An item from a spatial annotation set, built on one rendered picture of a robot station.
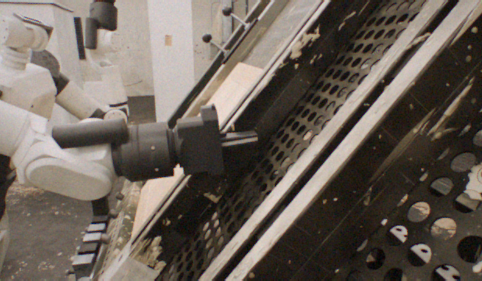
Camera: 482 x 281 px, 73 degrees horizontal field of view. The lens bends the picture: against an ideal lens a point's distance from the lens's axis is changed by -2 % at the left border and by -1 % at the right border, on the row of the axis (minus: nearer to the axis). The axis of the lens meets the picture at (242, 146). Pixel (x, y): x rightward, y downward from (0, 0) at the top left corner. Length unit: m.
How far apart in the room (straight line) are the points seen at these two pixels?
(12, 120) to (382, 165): 0.43
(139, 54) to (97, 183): 8.87
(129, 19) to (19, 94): 8.50
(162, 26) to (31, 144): 4.50
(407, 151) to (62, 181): 0.42
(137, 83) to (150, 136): 8.90
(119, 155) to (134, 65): 8.87
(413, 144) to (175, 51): 4.72
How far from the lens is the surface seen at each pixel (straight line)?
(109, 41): 1.19
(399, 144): 0.29
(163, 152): 0.49
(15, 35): 0.96
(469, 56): 0.31
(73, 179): 0.50
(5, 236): 1.27
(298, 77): 0.58
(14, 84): 0.90
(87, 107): 1.22
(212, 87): 1.21
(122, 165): 0.50
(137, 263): 0.67
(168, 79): 4.96
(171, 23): 4.94
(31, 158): 0.49
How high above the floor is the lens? 1.40
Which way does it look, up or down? 18 degrees down
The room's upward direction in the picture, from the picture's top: straight up
